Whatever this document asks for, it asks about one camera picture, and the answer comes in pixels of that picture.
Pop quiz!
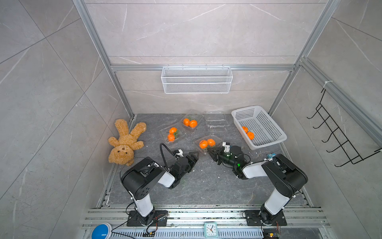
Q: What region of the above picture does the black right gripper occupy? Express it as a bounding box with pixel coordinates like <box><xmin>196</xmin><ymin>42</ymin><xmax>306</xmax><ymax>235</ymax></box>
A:
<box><xmin>208</xmin><ymin>147</ymin><xmax>238</xmax><ymax>169</ymax></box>

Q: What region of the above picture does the orange seven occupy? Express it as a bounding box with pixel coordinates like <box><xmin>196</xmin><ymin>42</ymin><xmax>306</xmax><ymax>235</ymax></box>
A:
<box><xmin>199</xmin><ymin>140</ymin><xmax>209</xmax><ymax>149</ymax></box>

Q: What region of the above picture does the clear plastic container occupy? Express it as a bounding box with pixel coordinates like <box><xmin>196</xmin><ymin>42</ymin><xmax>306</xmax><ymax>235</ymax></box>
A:
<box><xmin>159</xmin><ymin>123</ymin><xmax>186</xmax><ymax>144</ymax></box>
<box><xmin>179</xmin><ymin>110</ymin><xmax>203</xmax><ymax>133</ymax></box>
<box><xmin>194</xmin><ymin>134</ymin><xmax>222</xmax><ymax>154</ymax></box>
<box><xmin>204</xmin><ymin>112</ymin><xmax>228</xmax><ymax>131</ymax></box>

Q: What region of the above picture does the clear plastic container front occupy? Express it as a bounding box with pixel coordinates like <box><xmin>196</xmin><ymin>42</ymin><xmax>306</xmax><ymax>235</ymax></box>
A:
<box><xmin>204</xmin><ymin>112</ymin><xmax>228</xmax><ymax>131</ymax></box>

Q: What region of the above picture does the clear plastic container back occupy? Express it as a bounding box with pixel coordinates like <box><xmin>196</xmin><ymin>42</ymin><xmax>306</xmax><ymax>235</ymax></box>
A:
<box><xmin>179</xmin><ymin>110</ymin><xmax>203</xmax><ymax>133</ymax></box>

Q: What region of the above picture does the orange two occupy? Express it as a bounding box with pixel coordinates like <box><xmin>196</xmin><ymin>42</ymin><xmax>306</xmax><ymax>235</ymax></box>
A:
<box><xmin>247</xmin><ymin>131</ymin><xmax>254</xmax><ymax>140</ymax></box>

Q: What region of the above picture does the orange eight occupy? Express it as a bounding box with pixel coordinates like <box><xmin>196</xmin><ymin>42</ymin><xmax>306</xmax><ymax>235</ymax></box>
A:
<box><xmin>207</xmin><ymin>138</ymin><xmax>216</xmax><ymax>147</ymax></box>

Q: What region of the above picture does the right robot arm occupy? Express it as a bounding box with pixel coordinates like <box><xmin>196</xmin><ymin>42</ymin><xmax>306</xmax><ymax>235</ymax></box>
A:
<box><xmin>207</xmin><ymin>143</ymin><xmax>308</xmax><ymax>226</ymax></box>

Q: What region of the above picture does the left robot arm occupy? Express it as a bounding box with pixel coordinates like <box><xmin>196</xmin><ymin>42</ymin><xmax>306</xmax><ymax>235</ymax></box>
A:
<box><xmin>120</xmin><ymin>151</ymin><xmax>199</xmax><ymax>219</ymax></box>

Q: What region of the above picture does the orange six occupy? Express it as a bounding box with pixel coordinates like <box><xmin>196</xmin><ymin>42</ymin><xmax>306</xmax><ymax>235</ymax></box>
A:
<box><xmin>167</xmin><ymin>134</ymin><xmax>176</xmax><ymax>142</ymax></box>

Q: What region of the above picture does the orange three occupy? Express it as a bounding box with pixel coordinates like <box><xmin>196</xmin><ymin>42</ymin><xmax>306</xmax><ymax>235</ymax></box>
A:
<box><xmin>189</xmin><ymin>120</ymin><xmax>198</xmax><ymax>128</ymax></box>

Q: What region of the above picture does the orange five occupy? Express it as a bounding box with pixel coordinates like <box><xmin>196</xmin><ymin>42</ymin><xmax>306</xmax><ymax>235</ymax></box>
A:
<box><xmin>169</xmin><ymin>127</ymin><xmax>178</xmax><ymax>134</ymax></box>

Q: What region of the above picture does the orange four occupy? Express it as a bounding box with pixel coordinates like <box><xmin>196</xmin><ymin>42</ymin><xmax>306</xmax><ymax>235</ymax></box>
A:
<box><xmin>183</xmin><ymin>118</ymin><xmax>190</xmax><ymax>126</ymax></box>

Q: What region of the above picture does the white perforated plastic basket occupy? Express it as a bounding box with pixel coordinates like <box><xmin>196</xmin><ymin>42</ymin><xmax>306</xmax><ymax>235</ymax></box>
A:
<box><xmin>231</xmin><ymin>106</ymin><xmax>287</xmax><ymax>150</ymax></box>

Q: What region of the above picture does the blue owl toy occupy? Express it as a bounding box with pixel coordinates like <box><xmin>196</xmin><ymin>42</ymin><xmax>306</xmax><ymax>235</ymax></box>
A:
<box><xmin>267</xmin><ymin>153</ymin><xmax>276</xmax><ymax>159</ymax></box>

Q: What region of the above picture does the brown teddy bear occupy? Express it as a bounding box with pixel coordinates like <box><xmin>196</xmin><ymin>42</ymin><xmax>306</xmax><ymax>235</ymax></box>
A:
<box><xmin>108</xmin><ymin>119</ymin><xmax>147</xmax><ymax>166</ymax></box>

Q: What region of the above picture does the teal front alarm clock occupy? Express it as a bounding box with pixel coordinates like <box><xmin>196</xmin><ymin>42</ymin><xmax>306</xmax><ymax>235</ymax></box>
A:
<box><xmin>204</xmin><ymin>222</ymin><xmax>218</xmax><ymax>238</ymax></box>

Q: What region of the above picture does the blue round button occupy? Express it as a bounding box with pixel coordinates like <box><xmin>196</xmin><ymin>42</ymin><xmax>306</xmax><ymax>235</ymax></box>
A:
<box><xmin>91</xmin><ymin>223</ymin><xmax>112</xmax><ymax>239</ymax></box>

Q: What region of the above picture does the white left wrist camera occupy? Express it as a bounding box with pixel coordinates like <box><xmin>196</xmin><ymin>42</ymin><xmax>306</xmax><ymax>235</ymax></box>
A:
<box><xmin>174</xmin><ymin>149</ymin><xmax>184</xmax><ymax>158</ymax></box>

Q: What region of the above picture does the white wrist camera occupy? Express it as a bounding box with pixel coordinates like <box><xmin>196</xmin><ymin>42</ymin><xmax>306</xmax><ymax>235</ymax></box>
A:
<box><xmin>174</xmin><ymin>149</ymin><xmax>184</xmax><ymax>158</ymax></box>
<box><xmin>222</xmin><ymin>142</ymin><xmax>230</xmax><ymax>153</ymax></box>

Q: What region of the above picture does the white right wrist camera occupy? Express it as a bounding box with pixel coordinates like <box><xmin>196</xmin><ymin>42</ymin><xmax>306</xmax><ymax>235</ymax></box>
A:
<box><xmin>222</xmin><ymin>142</ymin><xmax>230</xmax><ymax>153</ymax></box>

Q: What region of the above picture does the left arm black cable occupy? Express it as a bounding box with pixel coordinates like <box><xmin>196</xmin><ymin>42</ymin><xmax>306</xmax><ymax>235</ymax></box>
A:
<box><xmin>159</xmin><ymin>143</ymin><xmax>180</xmax><ymax>171</ymax></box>

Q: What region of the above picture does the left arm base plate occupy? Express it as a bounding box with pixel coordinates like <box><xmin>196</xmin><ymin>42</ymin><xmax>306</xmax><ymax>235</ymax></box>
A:
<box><xmin>126</xmin><ymin>210</ymin><xmax>169</xmax><ymax>227</ymax></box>

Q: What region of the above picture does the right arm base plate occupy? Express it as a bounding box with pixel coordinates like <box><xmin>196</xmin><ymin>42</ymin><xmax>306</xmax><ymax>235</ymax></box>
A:
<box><xmin>243</xmin><ymin>210</ymin><xmax>287</xmax><ymax>226</ymax></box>

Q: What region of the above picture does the white wire wall basket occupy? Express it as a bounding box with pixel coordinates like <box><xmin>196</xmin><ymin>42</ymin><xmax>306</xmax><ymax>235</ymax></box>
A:
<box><xmin>161</xmin><ymin>66</ymin><xmax>233</xmax><ymax>94</ymax></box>

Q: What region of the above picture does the black wall hook rack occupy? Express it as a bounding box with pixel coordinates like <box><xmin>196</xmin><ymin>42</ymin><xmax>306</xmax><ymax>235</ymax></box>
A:
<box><xmin>306</xmin><ymin>89</ymin><xmax>382</xmax><ymax>168</ymax></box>

